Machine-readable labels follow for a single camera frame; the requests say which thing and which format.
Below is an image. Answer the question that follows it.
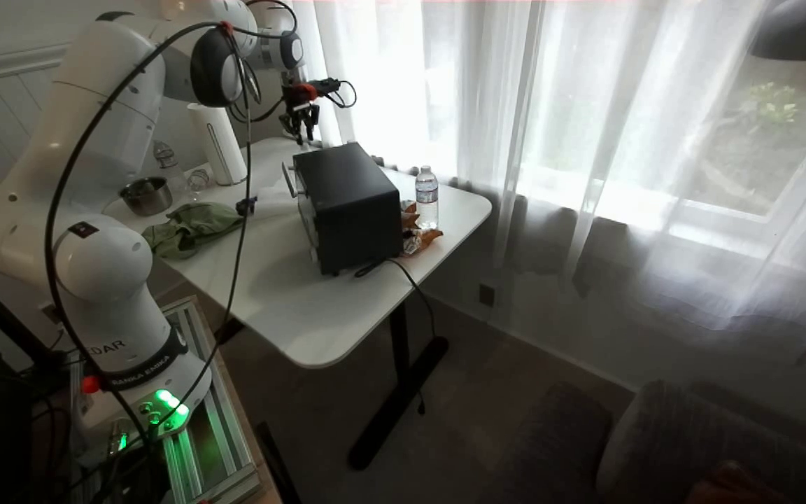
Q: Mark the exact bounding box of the dark lamp shade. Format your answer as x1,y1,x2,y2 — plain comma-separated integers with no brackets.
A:
748,0,806,66

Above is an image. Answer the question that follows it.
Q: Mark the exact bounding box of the black oven power cable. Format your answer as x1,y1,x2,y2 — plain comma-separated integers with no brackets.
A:
352,256,443,417

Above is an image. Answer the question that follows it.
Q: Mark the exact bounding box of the black toaster oven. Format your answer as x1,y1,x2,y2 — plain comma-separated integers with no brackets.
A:
283,141,405,281

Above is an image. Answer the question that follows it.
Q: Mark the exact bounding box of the green cloth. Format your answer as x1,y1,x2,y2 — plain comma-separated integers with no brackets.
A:
141,199,246,262

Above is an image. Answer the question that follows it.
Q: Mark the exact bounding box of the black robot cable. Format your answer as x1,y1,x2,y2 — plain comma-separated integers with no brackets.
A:
43,17,260,444

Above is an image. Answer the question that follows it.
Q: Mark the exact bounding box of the grey fabric sofa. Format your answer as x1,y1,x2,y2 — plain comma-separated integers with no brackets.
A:
594,375,806,504

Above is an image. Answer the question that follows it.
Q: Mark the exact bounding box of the small clear water bottle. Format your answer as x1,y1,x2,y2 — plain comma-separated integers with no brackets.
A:
413,165,443,234

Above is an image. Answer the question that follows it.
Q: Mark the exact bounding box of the white sheer curtain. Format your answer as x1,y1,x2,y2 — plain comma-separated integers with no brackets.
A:
504,0,806,375
287,0,541,284

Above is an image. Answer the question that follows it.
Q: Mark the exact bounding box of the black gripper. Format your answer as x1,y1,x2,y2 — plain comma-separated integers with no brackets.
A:
280,78,327,147

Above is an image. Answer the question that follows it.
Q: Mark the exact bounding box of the brown leather cushion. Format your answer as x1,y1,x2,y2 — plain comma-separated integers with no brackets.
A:
685,458,798,504

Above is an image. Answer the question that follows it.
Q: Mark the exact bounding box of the orange snack packet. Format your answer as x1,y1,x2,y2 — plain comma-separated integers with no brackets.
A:
397,199,444,259

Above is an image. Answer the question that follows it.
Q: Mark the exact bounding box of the small metal bowl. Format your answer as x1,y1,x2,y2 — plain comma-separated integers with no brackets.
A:
117,173,176,215

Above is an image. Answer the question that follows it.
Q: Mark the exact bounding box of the black floor bar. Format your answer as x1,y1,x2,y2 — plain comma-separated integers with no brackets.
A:
253,421,304,504

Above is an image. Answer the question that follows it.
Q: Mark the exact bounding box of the black table leg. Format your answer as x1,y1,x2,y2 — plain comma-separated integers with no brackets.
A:
345,302,453,474

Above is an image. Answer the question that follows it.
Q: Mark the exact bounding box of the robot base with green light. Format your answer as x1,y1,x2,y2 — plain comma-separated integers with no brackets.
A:
65,298,267,504

